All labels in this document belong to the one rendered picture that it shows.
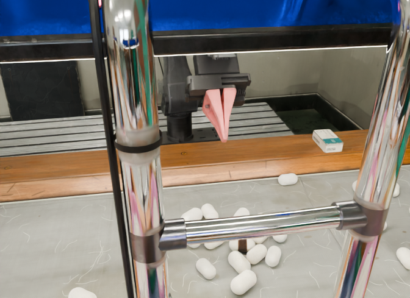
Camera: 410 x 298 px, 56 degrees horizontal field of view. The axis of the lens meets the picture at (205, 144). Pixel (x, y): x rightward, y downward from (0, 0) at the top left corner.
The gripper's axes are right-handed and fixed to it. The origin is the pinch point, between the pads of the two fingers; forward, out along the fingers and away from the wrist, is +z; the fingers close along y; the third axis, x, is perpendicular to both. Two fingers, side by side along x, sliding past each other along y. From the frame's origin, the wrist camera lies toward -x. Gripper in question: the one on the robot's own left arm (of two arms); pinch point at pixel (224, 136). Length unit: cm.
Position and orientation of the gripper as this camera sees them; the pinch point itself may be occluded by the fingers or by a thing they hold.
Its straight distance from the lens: 60.0
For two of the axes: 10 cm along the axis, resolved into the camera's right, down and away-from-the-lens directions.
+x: -1.1, 3.6, 9.3
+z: 1.2, 9.3, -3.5
